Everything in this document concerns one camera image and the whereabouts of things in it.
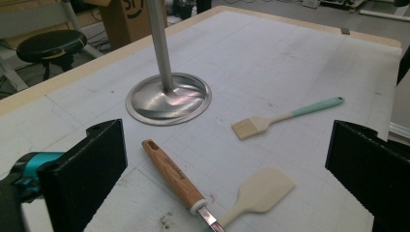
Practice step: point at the steel utensil stand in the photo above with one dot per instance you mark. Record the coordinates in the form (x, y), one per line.
(167, 103)

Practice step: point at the black round stool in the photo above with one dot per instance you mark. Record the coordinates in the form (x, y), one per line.
(48, 45)

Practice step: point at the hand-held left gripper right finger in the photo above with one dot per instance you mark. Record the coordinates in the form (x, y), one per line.
(370, 167)

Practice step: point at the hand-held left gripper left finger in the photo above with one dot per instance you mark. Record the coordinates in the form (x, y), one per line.
(83, 174)

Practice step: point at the white metal stand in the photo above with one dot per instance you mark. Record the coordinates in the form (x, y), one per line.
(73, 17)

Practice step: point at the grey tape piece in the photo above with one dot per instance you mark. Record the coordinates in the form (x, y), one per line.
(345, 30)

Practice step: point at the brown cardboard box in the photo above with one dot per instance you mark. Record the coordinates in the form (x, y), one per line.
(129, 25)

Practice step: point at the white grid mat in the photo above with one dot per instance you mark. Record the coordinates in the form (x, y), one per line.
(290, 64)

